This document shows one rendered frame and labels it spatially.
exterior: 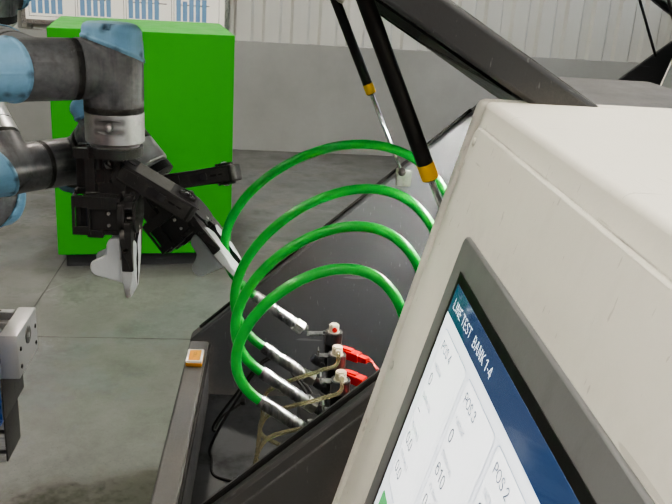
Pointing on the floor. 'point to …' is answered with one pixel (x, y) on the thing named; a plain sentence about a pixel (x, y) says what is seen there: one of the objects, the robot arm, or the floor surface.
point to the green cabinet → (166, 120)
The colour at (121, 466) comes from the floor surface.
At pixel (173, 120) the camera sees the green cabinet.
